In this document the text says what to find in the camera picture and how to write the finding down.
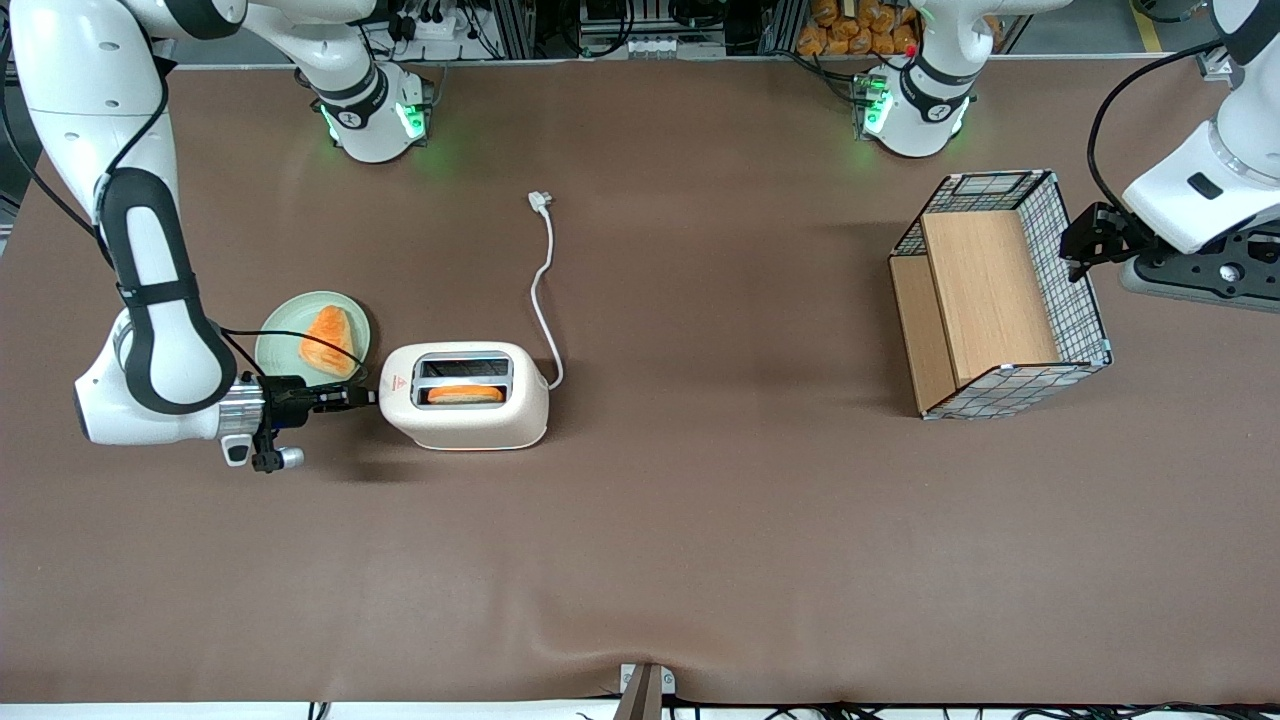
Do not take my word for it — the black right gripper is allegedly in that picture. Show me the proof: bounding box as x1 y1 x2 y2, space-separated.
262 375 380 432

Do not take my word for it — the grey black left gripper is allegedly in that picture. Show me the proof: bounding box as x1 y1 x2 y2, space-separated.
1060 204 1280 314

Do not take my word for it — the cream white two-slot toaster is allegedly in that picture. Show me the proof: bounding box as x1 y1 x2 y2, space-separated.
378 341 551 452

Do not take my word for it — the orange triangular bread slice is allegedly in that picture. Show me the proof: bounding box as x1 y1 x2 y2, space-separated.
298 305 358 379

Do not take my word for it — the pale green round plate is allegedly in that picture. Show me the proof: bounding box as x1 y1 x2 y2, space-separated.
254 291 373 388

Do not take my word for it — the light wooden step shelf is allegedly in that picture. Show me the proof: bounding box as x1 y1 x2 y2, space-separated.
889 208 1063 416

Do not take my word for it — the bag of brown bread rolls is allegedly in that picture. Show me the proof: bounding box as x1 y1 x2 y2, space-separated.
795 0 926 57

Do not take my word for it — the brown table cover mat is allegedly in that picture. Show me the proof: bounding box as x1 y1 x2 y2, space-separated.
0 55 1280 707

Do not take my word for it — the white power strip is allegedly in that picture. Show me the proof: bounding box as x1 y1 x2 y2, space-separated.
385 0 476 46

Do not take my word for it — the black wire mesh basket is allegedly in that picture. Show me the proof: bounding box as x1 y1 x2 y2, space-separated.
888 168 1114 421

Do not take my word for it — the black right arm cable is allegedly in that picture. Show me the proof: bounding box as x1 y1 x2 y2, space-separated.
0 55 369 386

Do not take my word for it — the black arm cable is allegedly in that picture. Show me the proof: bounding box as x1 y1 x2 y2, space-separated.
0 55 369 386
1087 40 1229 213

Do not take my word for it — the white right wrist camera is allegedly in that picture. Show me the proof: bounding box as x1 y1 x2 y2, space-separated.
222 433 307 474

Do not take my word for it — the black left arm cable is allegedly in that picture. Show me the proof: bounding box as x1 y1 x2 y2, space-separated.
1087 40 1229 213

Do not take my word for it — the white toaster power cord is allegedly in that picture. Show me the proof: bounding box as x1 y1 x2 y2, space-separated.
527 190 566 391

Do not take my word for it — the aluminium frame rack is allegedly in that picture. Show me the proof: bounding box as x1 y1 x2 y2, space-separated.
480 0 801 59

